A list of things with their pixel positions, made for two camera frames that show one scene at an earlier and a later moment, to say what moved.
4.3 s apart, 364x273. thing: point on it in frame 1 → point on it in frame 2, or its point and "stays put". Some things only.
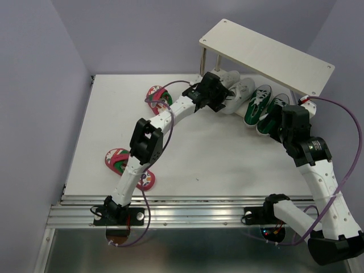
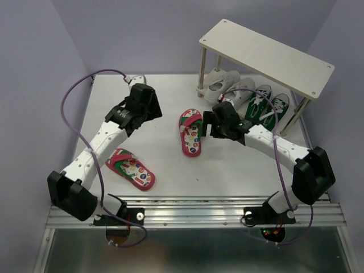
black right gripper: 278,111 → 210,117
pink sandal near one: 117,158 stays put
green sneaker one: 260,95 stays put
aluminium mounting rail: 168,211 stays put
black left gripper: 222,93 → 155,111
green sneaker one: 265,123 stays put
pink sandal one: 158,99 → 190,123
